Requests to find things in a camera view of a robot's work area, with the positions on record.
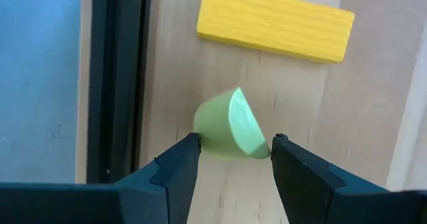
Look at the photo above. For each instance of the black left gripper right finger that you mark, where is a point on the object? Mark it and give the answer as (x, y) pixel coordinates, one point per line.
(300, 184)

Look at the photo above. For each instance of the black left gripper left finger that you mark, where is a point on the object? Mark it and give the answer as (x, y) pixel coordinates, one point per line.
(177, 177)

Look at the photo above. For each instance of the green half-cylinder block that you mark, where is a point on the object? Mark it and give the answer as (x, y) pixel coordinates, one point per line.
(227, 127)

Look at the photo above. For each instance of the yellow long block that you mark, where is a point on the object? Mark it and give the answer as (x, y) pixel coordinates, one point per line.
(273, 24)

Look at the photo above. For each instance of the black aluminium table frame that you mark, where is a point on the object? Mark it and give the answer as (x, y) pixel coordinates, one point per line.
(116, 84)

